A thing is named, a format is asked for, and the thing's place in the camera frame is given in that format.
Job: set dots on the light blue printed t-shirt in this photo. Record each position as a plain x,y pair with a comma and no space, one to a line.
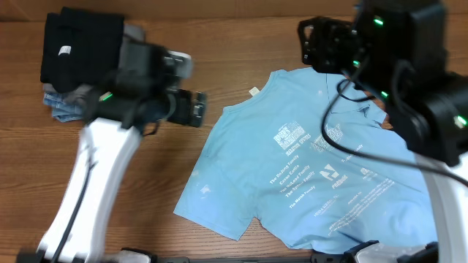
270,158

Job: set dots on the folded black garment on stack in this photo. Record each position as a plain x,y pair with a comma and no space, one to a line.
80,47

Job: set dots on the folded blue jeans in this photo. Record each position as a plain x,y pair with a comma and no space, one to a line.
60,110

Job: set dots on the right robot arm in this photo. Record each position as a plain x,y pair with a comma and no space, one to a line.
395,50

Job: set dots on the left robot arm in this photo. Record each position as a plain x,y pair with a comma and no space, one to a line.
145,89

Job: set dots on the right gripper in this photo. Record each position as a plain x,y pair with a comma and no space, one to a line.
308,42

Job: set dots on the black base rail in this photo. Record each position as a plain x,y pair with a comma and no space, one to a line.
130,255

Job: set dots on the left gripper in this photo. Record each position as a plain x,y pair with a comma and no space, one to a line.
180,115

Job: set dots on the folded grey garment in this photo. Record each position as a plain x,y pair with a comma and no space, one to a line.
131,33

